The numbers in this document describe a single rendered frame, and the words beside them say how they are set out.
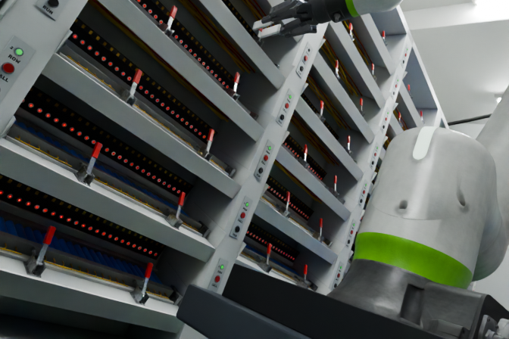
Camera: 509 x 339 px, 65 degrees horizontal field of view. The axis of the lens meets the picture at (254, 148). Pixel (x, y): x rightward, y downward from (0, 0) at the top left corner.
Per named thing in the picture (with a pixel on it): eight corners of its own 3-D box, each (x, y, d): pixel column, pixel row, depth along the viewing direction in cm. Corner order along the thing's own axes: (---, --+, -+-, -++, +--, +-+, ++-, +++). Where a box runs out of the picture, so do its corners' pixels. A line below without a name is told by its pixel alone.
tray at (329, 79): (370, 144, 180) (386, 119, 182) (310, 60, 138) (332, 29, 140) (336, 129, 195) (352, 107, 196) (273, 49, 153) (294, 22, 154)
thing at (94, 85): (232, 199, 114) (260, 160, 115) (38, 71, 72) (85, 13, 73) (198, 171, 129) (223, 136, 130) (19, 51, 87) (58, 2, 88)
